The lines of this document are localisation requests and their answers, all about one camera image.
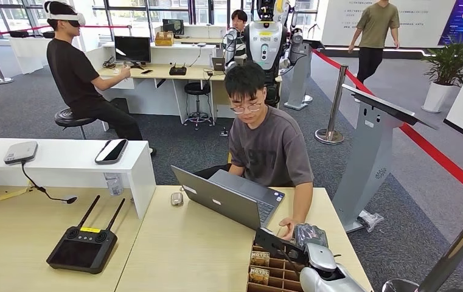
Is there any small black monitor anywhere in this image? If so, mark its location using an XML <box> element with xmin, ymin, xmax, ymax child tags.
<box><xmin>161</xmin><ymin>19</ymin><xmax>185</xmax><ymax>37</ymax></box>

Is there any large grey kiosk stand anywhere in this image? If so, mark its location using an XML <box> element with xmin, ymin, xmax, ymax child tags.
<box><xmin>332</xmin><ymin>84</ymin><xmax>439</xmax><ymax>235</ymax></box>

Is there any long red barrier belt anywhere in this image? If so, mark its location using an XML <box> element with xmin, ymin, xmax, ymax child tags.
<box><xmin>311</xmin><ymin>49</ymin><xmax>463</xmax><ymax>198</ymax></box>

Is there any wooden top office desk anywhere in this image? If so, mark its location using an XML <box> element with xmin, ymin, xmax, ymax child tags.
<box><xmin>96</xmin><ymin>63</ymin><xmax>284</xmax><ymax>125</ymax></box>

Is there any black cable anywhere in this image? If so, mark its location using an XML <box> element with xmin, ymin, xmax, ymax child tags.
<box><xmin>21</xmin><ymin>160</ymin><xmax>79</xmax><ymax>205</ymax></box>

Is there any white counter shelf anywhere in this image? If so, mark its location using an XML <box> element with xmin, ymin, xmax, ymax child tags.
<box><xmin>0</xmin><ymin>138</ymin><xmax>156</xmax><ymax>220</ymax></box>

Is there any walking person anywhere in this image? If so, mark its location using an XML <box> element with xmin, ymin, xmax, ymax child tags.
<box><xmin>347</xmin><ymin>0</ymin><xmax>402</xmax><ymax>103</ymax></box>

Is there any black and white phone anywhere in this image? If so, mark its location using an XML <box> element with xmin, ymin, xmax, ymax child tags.
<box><xmin>94</xmin><ymin>139</ymin><xmax>129</xmax><ymax>165</ymax></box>

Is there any small cardboard box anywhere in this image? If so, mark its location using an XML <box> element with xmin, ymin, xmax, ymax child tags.
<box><xmin>155</xmin><ymin>31</ymin><xmax>175</xmax><ymax>47</ymax></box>

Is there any black remote controller with antennas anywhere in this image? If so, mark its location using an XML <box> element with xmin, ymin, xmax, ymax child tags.
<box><xmin>46</xmin><ymin>195</ymin><xmax>127</xmax><ymax>275</ymax></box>

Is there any person behind humanoid robot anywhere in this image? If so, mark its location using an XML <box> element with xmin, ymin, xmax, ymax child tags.
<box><xmin>229</xmin><ymin>9</ymin><xmax>249</xmax><ymax>57</ymax></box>

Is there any white office desk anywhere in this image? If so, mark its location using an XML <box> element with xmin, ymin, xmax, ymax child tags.
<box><xmin>102</xmin><ymin>42</ymin><xmax>218</xmax><ymax>68</ymax></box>

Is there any cardboard card organizer box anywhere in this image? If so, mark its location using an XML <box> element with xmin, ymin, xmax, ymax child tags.
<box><xmin>246</xmin><ymin>243</ymin><xmax>307</xmax><ymax>292</ymax></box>

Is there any white table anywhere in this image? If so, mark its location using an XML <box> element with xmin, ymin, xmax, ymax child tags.
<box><xmin>9</xmin><ymin>36</ymin><xmax>50</xmax><ymax>75</ymax></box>

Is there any grey flat router box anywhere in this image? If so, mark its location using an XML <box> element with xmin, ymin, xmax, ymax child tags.
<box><xmin>4</xmin><ymin>141</ymin><xmax>39</xmax><ymax>165</ymax></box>

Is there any white VR headset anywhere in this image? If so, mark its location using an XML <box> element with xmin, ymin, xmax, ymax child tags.
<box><xmin>44</xmin><ymin>2</ymin><xmax>86</xmax><ymax>28</ymax></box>

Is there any person wearing VR headset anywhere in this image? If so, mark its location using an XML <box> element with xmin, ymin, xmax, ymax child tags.
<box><xmin>42</xmin><ymin>1</ymin><xmax>158</xmax><ymax>158</ymax></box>

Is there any black computer monitor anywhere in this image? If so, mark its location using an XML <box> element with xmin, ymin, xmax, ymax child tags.
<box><xmin>114</xmin><ymin>35</ymin><xmax>151</xmax><ymax>68</ymax></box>

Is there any white info board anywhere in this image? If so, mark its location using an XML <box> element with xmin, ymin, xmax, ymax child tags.
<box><xmin>320</xmin><ymin>0</ymin><xmax>457</xmax><ymax>49</ymax></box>

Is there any person seated at desk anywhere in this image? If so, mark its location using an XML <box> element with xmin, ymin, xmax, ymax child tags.
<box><xmin>193</xmin><ymin>61</ymin><xmax>315</xmax><ymax>242</ymax></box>

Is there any brown hotel card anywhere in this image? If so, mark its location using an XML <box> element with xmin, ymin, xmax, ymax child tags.
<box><xmin>249</xmin><ymin>267</ymin><xmax>270</xmax><ymax>286</ymax></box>
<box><xmin>250</xmin><ymin>251</ymin><xmax>271</xmax><ymax>268</ymax></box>

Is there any black round stool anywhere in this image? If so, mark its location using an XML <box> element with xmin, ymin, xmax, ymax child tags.
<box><xmin>54</xmin><ymin>108</ymin><xmax>97</xmax><ymax>141</ymax></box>
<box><xmin>183</xmin><ymin>82</ymin><xmax>215</xmax><ymax>131</ymax></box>

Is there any small grey kiosk stand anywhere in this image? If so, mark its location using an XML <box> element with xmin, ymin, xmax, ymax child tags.
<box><xmin>284</xmin><ymin>39</ymin><xmax>325</xmax><ymax>111</ymax></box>

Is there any thin red barrier belt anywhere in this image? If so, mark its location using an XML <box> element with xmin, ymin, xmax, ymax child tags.
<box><xmin>0</xmin><ymin>25</ymin><xmax>132</xmax><ymax>40</ymax></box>

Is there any silver humanoid robot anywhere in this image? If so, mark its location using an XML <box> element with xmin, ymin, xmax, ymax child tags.
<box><xmin>221</xmin><ymin>0</ymin><xmax>310</xmax><ymax>109</ymax></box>

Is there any clear plastic bag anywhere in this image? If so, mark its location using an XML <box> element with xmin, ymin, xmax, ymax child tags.
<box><xmin>356</xmin><ymin>210</ymin><xmax>385</xmax><ymax>234</ymax></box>

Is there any yellow tape strip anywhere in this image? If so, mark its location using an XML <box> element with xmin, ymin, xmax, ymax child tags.
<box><xmin>0</xmin><ymin>182</ymin><xmax>35</xmax><ymax>203</ymax></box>

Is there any potted plant in white pot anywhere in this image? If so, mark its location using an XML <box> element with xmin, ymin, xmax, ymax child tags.
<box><xmin>420</xmin><ymin>36</ymin><xmax>463</xmax><ymax>114</ymax></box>

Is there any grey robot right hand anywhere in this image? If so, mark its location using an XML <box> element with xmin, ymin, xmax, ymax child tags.
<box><xmin>291</xmin><ymin>223</ymin><xmax>330</xmax><ymax>251</ymax></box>

